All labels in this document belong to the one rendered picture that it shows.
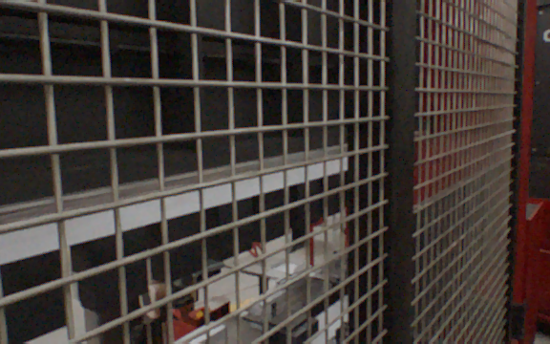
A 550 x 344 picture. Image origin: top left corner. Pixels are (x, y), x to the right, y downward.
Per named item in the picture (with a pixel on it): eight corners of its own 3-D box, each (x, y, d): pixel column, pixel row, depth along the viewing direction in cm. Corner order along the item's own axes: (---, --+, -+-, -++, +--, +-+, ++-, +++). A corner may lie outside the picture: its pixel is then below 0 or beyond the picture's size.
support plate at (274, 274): (253, 254, 198) (253, 252, 198) (306, 266, 183) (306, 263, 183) (224, 267, 184) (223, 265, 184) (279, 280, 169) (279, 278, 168)
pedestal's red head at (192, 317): (202, 333, 201) (200, 292, 198) (232, 342, 192) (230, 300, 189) (168, 353, 184) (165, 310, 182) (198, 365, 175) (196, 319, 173)
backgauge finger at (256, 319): (246, 310, 146) (245, 294, 146) (319, 332, 131) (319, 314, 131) (221, 325, 137) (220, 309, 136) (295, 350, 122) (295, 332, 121)
